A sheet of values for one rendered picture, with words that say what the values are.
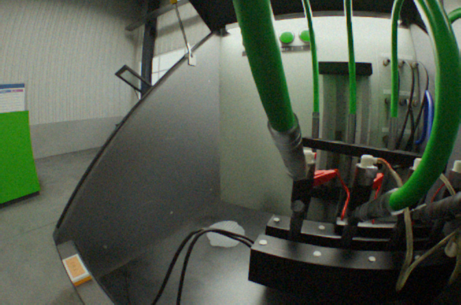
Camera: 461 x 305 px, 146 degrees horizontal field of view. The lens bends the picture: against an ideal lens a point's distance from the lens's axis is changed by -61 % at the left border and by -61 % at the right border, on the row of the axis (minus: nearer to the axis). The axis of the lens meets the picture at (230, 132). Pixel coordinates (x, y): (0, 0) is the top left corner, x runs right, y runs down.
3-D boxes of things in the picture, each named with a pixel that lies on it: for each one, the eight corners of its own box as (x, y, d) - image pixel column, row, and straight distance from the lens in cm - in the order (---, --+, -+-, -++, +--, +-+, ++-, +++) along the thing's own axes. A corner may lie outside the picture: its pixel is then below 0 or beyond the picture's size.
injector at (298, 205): (270, 284, 33) (289, 167, 20) (279, 265, 37) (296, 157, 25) (286, 288, 33) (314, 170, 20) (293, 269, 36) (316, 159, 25)
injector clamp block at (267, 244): (245, 299, 38) (250, 247, 26) (265, 266, 44) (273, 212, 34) (413, 317, 46) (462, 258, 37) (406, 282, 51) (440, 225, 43)
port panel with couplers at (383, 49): (377, 160, 51) (376, 37, 54) (374, 156, 54) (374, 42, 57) (418, 162, 56) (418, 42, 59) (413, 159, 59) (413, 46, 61)
